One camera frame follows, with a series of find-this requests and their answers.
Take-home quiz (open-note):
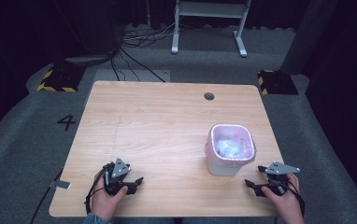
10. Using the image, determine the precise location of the pink waste bin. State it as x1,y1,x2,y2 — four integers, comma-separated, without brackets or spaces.
205,123,257,177

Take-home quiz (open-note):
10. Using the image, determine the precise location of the black yellow striped base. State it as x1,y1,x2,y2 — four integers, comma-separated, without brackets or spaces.
36,63,87,93
257,69,300,96

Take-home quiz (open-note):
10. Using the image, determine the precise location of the grey floor plate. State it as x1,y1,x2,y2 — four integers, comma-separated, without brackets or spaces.
92,68,172,84

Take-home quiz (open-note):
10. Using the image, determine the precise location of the crumpled clear plastic wrap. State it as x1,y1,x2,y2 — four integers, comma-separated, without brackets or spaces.
215,137,246,159

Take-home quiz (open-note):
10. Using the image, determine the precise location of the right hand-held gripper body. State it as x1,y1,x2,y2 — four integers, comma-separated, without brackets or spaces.
262,161,302,197

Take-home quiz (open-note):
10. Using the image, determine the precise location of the person's right hand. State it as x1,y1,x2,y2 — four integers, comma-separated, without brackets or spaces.
260,173,306,224

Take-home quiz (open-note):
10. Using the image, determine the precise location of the black cable under table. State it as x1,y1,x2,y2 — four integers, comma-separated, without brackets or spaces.
29,169,64,224

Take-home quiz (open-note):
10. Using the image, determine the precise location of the pink plastic bin liner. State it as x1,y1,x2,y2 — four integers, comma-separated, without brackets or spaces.
204,123,257,162

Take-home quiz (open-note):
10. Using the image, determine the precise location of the grey tape strip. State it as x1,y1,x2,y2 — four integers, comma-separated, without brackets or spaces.
49,179,73,190

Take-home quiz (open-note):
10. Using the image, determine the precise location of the bundle of floor cables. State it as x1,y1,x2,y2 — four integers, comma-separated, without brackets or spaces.
109,18,180,83

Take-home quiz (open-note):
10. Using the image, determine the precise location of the person's left hand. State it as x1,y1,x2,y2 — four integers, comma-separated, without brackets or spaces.
90,170,130,222

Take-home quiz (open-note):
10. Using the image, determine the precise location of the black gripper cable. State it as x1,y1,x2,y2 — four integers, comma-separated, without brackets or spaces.
84,173,107,215
278,180,306,218

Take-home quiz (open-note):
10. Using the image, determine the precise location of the white metal stand frame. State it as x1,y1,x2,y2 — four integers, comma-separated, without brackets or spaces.
170,0,252,59

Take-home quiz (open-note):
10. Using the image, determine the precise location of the blue denim sleeve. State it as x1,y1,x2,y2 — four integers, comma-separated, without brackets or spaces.
82,212,113,224

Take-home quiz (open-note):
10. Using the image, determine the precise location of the grey column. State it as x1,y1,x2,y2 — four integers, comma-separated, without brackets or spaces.
279,0,340,76

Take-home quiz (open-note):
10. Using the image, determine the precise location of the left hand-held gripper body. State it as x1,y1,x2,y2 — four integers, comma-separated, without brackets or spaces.
102,157,132,197

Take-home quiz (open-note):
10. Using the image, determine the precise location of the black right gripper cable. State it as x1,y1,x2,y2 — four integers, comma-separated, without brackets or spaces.
278,180,306,218

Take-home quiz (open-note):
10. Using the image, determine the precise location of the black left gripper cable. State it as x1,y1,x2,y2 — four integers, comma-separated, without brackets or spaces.
84,173,107,215

